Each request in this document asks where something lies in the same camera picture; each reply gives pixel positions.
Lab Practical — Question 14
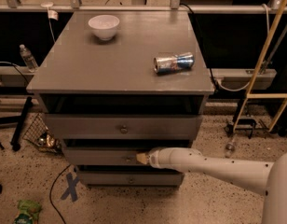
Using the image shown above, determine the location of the grey drawer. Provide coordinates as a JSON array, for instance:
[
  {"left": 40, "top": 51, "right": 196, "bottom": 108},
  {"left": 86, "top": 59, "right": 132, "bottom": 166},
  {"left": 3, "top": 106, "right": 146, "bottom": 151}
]
[
  {"left": 44, "top": 114, "right": 202, "bottom": 140},
  {"left": 75, "top": 165, "right": 184, "bottom": 187},
  {"left": 62, "top": 139, "right": 191, "bottom": 167}
]

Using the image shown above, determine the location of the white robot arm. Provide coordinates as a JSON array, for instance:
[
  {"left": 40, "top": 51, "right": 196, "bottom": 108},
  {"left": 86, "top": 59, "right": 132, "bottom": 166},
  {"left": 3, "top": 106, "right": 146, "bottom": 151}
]
[{"left": 136, "top": 147, "right": 287, "bottom": 224}]

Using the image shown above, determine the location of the grey bottom drawer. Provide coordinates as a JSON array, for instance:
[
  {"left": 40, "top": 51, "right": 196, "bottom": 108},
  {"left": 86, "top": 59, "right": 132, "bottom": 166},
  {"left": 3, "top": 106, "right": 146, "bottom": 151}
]
[{"left": 75, "top": 165, "right": 184, "bottom": 187}]

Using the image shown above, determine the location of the grey wooden drawer cabinet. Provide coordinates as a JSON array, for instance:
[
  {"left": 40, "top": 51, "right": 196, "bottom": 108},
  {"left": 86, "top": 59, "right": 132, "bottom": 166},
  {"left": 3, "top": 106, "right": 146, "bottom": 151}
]
[{"left": 26, "top": 10, "right": 216, "bottom": 189}]

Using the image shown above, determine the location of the grey top drawer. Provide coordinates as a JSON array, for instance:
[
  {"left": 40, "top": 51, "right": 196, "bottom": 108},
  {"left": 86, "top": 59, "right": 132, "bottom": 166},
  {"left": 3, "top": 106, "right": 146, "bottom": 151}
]
[{"left": 44, "top": 114, "right": 202, "bottom": 140}]

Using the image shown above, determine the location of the blue tape cross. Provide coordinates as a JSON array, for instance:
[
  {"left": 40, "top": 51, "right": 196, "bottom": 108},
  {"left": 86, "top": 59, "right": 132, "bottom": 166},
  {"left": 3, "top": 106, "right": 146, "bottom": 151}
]
[{"left": 61, "top": 173, "right": 79, "bottom": 203}]

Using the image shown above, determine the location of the plastic bottle on floor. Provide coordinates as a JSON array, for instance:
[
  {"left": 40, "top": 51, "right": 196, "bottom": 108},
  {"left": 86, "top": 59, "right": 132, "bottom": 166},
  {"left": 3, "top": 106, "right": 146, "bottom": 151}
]
[{"left": 225, "top": 134, "right": 237, "bottom": 158}]

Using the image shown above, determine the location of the black clamp on floor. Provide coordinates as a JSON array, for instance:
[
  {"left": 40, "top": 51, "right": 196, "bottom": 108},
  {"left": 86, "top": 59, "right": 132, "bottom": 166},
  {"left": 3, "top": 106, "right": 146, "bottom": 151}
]
[{"left": 225, "top": 99, "right": 257, "bottom": 138}]

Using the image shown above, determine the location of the crushed blue silver can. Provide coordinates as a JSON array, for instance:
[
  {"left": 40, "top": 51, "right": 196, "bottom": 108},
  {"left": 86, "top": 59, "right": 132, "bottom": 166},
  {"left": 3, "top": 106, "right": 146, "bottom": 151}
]
[{"left": 154, "top": 52, "right": 195, "bottom": 74}]

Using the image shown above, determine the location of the green snack bag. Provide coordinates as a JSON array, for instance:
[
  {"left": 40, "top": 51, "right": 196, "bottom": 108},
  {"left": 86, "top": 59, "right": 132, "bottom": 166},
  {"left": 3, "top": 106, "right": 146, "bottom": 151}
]
[{"left": 12, "top": 200, "right": 42, "bottom": 224}]

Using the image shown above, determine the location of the black metal stand leg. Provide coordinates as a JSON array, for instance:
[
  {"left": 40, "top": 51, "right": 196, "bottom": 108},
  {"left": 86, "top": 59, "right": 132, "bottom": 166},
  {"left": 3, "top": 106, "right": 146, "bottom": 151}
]
[{"left": 10, "top": 96, "right": 33, "bottom": 151}]

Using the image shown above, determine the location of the white ceramic bowl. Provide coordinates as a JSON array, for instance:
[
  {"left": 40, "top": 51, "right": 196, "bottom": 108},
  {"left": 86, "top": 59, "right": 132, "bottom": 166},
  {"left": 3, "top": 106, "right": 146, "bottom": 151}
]
[{"left": 88, "top": 15, "right": 120, "bottom": 41}]

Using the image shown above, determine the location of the clear plastic water bottle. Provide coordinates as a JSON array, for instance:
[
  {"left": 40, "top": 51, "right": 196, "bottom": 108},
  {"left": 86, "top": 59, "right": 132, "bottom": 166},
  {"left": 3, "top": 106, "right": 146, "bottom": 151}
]
[{"left": 20, "top": 44, "right": 38, "bottom": 73}]

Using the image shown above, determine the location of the black cable on floor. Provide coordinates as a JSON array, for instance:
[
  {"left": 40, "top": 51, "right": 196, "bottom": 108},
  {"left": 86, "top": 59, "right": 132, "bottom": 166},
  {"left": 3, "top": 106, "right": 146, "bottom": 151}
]
[{"left": 48, "top": 163, "right": 73, "bottom": 224}]

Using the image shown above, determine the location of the wire mesh basket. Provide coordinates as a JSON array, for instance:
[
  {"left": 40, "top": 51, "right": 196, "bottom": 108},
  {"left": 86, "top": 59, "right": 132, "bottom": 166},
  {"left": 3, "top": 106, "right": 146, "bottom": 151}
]
[{"left": 23, "top": 113, "right": 62, "bottom": 154}]

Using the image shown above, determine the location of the white cable at right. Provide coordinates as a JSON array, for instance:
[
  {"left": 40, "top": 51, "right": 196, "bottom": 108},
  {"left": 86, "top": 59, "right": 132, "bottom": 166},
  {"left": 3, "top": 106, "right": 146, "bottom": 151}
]
[{"left": 213, "top": 3, "right": 272, "bottom": 93}]

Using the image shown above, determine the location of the yellow wooden ladder frame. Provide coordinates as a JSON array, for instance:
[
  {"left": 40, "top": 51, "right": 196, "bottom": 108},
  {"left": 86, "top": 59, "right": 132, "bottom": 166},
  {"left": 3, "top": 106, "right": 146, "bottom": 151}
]
[{"left": 233, "top": 0, "right": 287, "bottom": 132}]

